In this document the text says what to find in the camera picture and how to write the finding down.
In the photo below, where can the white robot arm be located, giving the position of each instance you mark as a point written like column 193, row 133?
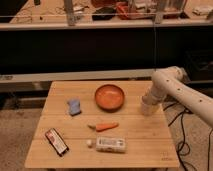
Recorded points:
column 167, row 81

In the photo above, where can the red container on bench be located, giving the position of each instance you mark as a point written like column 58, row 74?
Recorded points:
column 124, row 12

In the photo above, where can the orange ceramic bowl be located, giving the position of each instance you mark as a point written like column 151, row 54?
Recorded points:
column 109, row 97

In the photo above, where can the orange toy carrot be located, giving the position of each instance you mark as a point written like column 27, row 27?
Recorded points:
column 103, row 126

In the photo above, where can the metal frame post right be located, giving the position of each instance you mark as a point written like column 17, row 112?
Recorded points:
column 159, row 11

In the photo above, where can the black tray on bench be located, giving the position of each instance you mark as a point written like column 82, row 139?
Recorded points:
column 104, row 13

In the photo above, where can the white box on bench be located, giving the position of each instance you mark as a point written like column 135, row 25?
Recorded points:
column 202, row 10

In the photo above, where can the white ceramic cup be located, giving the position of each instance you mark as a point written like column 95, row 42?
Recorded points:
column 148, row 110

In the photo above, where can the blue sponge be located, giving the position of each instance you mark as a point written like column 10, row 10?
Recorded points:
column 74, row 107

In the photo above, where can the metal frame post left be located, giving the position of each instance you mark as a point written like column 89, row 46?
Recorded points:
column 69, row 10

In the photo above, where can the white tube with label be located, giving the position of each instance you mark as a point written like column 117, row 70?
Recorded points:
column 108, row 144

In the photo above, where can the metal frame post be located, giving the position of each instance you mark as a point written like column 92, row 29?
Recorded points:
column 159, row 11
column 69, row 10

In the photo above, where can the wooden slatted table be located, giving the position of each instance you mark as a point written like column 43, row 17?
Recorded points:
column 148, row 140

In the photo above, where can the black red candy bar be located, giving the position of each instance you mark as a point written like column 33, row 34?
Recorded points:
column 56, row 141

